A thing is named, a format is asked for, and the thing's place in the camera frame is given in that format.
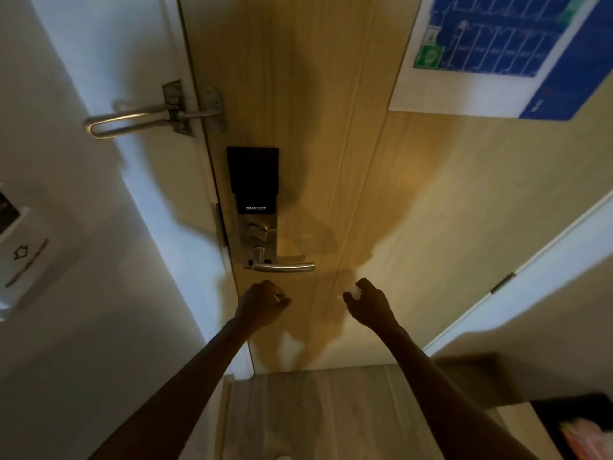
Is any white door frame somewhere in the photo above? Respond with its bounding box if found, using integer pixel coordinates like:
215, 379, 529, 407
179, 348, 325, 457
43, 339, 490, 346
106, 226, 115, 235
26, 0, 254, 379

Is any blue evacuation plan sign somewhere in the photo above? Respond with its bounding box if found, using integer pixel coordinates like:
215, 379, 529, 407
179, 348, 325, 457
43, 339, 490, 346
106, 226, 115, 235
388, 0, 613, 122

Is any person's right forearm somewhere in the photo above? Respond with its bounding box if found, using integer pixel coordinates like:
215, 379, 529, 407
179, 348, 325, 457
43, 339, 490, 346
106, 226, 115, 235
371, 318, 539, 460

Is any metal door hinge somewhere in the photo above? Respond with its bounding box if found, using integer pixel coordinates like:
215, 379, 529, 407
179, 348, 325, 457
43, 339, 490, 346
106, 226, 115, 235
490, 273, 516, 295

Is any person's left hand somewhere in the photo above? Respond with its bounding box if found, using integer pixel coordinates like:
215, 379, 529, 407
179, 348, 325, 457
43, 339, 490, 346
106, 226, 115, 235
234, 280, 293, 332

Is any person's right hand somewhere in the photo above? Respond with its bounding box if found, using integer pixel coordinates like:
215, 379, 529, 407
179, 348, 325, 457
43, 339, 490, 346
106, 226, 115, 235
342, 278, 399, 332

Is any person's left forearm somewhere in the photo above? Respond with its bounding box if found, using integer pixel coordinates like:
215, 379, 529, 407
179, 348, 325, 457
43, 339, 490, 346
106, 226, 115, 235
88, 317, 269, 460

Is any white key card switch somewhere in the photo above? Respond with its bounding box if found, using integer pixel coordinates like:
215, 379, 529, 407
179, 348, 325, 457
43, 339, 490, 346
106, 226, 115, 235
0, 183, 53, 322

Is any silver swing bar door guard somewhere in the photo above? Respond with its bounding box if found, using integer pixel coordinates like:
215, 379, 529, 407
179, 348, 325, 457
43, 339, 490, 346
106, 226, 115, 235
83, 80, 224, 140

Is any silver door lever handle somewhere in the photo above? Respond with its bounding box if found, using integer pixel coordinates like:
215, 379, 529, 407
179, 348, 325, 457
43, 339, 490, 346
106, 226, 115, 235
244, 247, 316, 273

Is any black and silver door lock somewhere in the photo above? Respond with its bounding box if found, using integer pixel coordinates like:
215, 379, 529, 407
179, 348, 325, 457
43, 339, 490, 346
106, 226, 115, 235
226, 146, 280, 264

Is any wooden door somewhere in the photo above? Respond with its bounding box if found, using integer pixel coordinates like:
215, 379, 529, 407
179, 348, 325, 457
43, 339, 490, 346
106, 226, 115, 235
177, 0, 613, 379

